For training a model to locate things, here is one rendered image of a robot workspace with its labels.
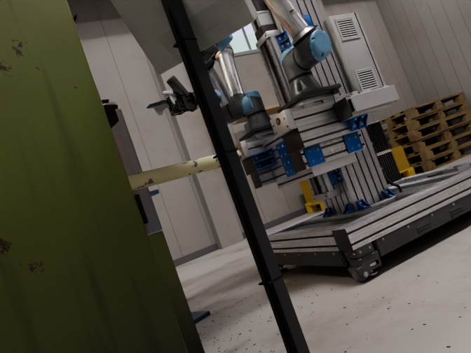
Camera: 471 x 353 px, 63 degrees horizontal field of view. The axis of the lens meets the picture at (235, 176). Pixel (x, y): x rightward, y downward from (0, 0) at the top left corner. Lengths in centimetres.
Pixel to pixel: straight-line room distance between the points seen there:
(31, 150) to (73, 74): 23
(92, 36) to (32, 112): 435
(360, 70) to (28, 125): 169
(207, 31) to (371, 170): 126
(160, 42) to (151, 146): 370
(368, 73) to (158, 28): 134
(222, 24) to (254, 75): 453
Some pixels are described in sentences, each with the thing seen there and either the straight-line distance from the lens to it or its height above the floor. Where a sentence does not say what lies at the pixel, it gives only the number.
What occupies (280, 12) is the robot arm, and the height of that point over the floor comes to 116.
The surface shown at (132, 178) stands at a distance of 109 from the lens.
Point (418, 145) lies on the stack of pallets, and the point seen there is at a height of 36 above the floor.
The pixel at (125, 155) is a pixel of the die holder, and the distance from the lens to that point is 136.
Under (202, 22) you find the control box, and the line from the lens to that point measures 117.
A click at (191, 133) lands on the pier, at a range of 485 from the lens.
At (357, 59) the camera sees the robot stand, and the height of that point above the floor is 96.
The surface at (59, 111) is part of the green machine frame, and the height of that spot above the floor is 82.
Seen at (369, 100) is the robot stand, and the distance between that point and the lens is 181.
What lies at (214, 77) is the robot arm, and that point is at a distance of 213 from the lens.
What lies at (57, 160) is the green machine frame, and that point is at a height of 70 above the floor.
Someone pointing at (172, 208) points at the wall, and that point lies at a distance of 477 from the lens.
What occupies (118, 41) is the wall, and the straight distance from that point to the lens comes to 534.
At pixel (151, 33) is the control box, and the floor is 101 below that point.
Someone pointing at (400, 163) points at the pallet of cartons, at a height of 23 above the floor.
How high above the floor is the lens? 47
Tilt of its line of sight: 4 degrees up
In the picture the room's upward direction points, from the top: 20 degrees counter-clockwise
